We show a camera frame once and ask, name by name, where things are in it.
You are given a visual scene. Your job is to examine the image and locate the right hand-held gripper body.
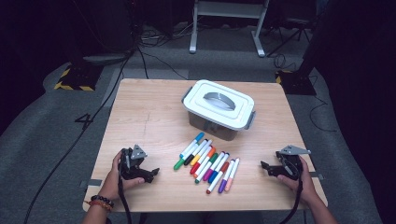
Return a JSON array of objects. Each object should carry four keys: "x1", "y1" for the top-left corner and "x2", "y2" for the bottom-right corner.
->
[{"x1": 275, "y1": 145, "x2": 312, "y2": 181}]

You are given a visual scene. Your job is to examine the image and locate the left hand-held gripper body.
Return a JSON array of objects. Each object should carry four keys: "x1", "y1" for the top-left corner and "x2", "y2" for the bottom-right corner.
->
[{"x1": 120, "y1": 144, "x2": 149, "y2": 181}]

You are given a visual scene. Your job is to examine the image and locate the bright green cap marker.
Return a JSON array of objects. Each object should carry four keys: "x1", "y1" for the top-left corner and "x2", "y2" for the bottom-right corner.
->
[{"x1": 173, "y1": 142, "x2": 202, "y2": 171}]

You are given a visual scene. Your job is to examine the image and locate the black cap marker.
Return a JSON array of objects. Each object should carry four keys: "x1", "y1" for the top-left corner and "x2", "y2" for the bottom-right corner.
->
[{"x1": 183, "y1": 138, "x2": 209, "y2": 166}]

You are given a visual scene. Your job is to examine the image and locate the yellow cap marker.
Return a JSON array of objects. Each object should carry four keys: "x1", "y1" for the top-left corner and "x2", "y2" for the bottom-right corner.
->
[{"x1": 190, "y1": 139, "x2": 214, "y2": 167}]

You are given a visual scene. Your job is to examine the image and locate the pink cap marker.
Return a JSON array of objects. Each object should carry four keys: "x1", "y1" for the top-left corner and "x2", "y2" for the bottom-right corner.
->
[{"x1": 224, "y1": 157, "x2": 241, "y2": 192}]

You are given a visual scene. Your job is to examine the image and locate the brown red cap marker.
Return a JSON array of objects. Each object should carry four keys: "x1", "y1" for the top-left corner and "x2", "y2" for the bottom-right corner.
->
[{"x1": 205, "y1": 161, "x2": 231, "y2": 195}]

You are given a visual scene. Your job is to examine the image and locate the purple cap marker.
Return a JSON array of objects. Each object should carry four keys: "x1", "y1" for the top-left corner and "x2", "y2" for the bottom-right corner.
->
[{"x1": 218, "y1": 159, "x2": 236, "y2": 194}]

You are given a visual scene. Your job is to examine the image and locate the dark green cap marker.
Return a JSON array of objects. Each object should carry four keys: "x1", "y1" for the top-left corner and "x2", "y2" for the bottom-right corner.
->
[{"x1": 194, "y1": 152, "x2": 219, "y2": 185}]

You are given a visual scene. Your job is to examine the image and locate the orange cap marker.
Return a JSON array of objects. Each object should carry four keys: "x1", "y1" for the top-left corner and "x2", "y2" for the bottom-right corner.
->
[{"x1": 191, "y1": 146, "x2": 217, "y2": 179}]

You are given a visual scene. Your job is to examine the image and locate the translucent grey storage box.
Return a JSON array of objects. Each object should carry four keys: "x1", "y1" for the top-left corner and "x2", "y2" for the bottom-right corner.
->
[{"x1": 181, "y1": 87, "x2": 257, "y2": 142}]

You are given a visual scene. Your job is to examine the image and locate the white storage box lid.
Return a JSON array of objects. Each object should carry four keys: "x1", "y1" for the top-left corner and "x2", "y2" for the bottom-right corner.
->
[{"x1": 181, "y1": 78, "x2": 257, "y2": 132}]

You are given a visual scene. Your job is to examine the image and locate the person's left hand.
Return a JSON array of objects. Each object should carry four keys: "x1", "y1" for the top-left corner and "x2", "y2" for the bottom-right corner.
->
[{"x1": 98, "y1": 149, "x2": 146, "y2": 201}]

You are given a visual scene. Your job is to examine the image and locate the person's right hand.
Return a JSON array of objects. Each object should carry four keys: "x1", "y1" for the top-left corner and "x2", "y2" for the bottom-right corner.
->
[{"x1": 276, "y1": 155, "x2": 320, "y2": 204}]

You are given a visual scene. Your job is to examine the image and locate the grey tape strip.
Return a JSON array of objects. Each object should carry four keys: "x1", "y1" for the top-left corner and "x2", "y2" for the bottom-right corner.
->
[
  {"x1": 306, "y1": 171, "x2": 325, "y2": 181},
  {"x1": 79, "y1": 179, "x2": 103, "y2": 188}
]

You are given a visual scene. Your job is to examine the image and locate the person's dark clothing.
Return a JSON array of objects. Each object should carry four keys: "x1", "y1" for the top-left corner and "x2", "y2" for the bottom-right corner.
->
[{"x1": 136, "y1": 211, "x2": 264, "y2": 224}]

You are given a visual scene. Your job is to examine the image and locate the black tripod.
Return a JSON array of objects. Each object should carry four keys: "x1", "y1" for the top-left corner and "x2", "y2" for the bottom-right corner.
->
[{"x1": 266, "y1": 18, "x2": 312, "y2": 59}]

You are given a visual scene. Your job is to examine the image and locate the left hand-held gripper black cable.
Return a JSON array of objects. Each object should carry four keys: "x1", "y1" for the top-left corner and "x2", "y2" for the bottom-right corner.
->
[{"x1": 117, "y1": 155, "x2": 134, "y2": 224}]

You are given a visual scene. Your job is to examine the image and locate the hand-held gripper black cable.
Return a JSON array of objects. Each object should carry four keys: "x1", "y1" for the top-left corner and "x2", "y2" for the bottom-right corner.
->
[
  {"x1": 117, "y1": 155, "x2": 134, "y2": 224},
  {"x1": 278, "y1": 174, "x2": 304, "y2": 224}
]

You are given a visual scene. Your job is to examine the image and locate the right hand-held gripper black cable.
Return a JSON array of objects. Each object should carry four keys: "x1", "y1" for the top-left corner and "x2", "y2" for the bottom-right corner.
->
[{"x1": 278, "y1": 174, "x2": 304, "y2": 224}]

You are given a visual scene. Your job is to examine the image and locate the dark bead bracelet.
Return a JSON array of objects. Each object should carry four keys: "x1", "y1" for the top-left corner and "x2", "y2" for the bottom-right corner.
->
[{"x1": 90, "y1": 194, "x2": 115, "y2": 209}]

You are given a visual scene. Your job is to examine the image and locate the red bead bracelet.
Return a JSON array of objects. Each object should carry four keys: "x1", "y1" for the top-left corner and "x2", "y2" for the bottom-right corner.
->
[{"x1": 83, "y1": 200, "x2": 113, "y2": 213}]

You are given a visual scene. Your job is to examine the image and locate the looped black floor cable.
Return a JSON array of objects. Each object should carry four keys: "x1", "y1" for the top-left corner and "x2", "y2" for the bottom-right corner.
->
[{"x1": 308, "y1": 92, "x2": 339, "y2": 133}]

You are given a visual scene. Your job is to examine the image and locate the long black floor cable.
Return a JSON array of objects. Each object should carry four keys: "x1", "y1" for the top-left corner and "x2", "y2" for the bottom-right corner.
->
[{"x1": 22, "y1": 46, "x2": 149, "y2": 224}]

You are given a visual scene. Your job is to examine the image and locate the yellow striped black base plate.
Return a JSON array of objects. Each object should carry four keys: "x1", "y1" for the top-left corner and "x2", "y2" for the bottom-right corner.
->
[
  {"x1": 275, "y1": 69, "x2": 318, "y2": 96},
  {"x1": 53, "y1": 63, "x2": 105, "y2": 92}
]

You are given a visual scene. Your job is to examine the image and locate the thin black floor cable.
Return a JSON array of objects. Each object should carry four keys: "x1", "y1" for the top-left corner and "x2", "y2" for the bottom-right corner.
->
[{"x1": 136, "y1": 46, "x2": 189, "y2": 81}]

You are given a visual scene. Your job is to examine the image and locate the tangle of floor cables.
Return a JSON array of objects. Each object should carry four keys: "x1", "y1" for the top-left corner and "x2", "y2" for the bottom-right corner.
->
[{"x1": 138, "y1": 24, "x2": 194, "y2": 48}]

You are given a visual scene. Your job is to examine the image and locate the white metal table frame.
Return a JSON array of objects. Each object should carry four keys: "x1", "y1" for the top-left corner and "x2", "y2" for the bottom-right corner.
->
[{"x1": 189, "y1": 0, "x2": 271, "y2": 58}]

